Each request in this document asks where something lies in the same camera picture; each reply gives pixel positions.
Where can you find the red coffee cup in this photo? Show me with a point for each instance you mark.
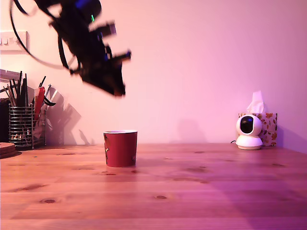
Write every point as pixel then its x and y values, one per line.
pixel 121 148

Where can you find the metal tongs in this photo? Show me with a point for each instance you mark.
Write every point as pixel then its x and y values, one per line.
pixel 50 99

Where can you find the thin black stick utensil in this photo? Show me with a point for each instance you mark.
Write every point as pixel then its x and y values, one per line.
pixel 42 82

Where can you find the red utensil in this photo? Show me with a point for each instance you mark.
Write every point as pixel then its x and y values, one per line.
pixel 39 100

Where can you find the black spatula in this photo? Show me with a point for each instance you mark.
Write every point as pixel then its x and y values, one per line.
pixel 24 93

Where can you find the black chopstick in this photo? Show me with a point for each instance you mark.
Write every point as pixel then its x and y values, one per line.
pixel 20 81

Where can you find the brown chopstick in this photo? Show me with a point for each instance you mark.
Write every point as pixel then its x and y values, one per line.
pixel 9 97

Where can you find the dark box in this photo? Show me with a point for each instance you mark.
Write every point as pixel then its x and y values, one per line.
pixel 3 119

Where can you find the round cork trivet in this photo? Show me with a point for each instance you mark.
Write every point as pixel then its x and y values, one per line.
pixel 7 151

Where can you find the white tissue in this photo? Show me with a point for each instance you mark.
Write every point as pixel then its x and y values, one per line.
pixel 256 103

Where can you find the leaf print tissue box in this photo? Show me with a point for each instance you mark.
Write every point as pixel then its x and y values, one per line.
pixel 270 129

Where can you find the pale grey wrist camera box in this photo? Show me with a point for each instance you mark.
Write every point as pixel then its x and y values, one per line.
pixel 110 28

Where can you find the white wall rail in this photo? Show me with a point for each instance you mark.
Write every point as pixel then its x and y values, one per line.
pixel 9 75

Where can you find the white wall switch plate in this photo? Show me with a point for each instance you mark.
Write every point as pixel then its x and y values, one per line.
pixel 6 49

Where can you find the small white round camera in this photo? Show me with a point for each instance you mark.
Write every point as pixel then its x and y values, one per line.
pixel 249 143

